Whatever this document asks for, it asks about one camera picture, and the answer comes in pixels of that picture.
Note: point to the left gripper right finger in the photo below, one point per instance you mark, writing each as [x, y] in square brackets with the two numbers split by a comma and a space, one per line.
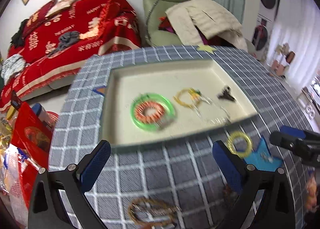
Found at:
[276, 209]

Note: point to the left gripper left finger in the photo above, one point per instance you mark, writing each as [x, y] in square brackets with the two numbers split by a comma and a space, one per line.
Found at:
[46, 209]

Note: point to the green plastic bangle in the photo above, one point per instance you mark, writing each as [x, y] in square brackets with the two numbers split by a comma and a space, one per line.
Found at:
[152, 112]

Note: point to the cream jewelry tray box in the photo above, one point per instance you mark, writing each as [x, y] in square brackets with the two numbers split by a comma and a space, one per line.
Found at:
[191, 86]

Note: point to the rhinestone hair clip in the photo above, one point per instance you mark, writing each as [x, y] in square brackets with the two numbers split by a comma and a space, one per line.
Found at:
[153, 216]

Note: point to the black hair claw clip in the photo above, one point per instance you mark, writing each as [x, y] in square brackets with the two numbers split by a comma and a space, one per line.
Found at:
[226, 94]

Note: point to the white knit garment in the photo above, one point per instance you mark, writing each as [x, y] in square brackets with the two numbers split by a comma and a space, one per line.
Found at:
[11, 67]

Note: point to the red blanket covered sofa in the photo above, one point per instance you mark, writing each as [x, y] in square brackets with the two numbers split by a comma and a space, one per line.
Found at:
[54, 46]

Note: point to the beige puffer jacket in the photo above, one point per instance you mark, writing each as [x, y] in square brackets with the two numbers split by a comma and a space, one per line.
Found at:
[191, 18]

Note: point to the grey garment on sofa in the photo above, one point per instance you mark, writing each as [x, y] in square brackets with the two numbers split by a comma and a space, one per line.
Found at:
[66, 40]

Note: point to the red cushion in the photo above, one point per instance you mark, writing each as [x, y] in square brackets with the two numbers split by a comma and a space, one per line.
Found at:
[37, 18]

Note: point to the printed pillow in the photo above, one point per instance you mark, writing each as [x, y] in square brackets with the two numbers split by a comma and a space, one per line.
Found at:
[60, 6]

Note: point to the green armchair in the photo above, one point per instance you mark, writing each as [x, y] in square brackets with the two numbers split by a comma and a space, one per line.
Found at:
[160, 37]

